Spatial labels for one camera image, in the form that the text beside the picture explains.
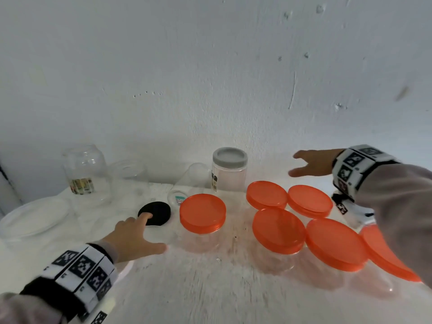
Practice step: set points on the person's right hand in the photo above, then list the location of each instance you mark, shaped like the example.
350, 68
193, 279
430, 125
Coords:
320, 163

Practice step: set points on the person's left hand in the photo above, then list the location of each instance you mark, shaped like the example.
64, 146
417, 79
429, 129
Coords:
131, 242

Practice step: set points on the large black lid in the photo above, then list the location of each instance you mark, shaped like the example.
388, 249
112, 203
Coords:
158, 212

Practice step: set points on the medium transparent jar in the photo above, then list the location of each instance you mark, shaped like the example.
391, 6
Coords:
130, 175

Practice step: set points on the wide transparent jar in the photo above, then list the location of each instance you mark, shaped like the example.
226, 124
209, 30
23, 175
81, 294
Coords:
324, 276
202, 242
276, 263
374, 283

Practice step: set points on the large orange lid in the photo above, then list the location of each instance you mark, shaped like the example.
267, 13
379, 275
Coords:
384, 253
202, 212
278, 231

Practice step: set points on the rounded transparent jar yellow label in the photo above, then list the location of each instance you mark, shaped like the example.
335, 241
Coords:
87, 165

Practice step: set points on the tall transparent labelled jar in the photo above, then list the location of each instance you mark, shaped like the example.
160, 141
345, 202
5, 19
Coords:
194, 178

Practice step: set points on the light blue lid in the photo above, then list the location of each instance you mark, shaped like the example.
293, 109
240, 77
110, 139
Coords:
230, 157

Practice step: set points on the transparent jar dark label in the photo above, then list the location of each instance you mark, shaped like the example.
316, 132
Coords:
231, 180

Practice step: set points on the large transparent jar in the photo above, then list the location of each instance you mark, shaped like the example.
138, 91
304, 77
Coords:
33, 219

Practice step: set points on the person's left forearm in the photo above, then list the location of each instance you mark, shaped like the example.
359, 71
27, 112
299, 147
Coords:
27, 310

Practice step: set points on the person's right forearm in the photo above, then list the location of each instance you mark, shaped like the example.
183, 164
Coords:
401, 205

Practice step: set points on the white panelled door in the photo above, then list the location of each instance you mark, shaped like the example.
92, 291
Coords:
8, 195

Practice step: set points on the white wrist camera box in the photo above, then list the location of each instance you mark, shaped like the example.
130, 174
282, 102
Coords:
357, 212
99, 317

